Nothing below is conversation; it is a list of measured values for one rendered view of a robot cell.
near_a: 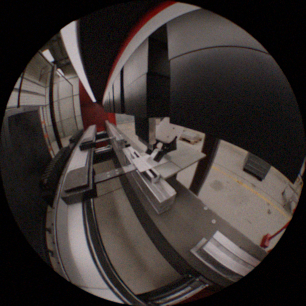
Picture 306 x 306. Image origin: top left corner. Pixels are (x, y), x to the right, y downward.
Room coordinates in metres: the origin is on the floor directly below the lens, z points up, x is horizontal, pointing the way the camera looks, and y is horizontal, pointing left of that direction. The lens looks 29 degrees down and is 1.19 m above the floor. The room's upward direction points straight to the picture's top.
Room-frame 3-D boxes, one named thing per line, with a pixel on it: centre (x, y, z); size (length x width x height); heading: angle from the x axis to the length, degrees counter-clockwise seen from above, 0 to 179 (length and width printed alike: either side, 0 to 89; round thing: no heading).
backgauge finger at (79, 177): (0.18, 0.17, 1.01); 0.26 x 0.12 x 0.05; 122
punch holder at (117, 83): (0.41, 0.12, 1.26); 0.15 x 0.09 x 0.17; 32
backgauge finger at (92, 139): (0.52, 0.38, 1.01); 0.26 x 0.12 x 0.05; 122
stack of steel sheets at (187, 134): (3.46, -1.38, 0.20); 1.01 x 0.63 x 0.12; 39
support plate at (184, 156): (0.34, -0.10, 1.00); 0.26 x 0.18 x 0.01; 122
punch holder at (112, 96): (0.58, 0.22, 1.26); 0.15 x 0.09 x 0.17; 32
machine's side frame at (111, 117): (2.10, 1.37, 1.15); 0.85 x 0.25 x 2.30; 122
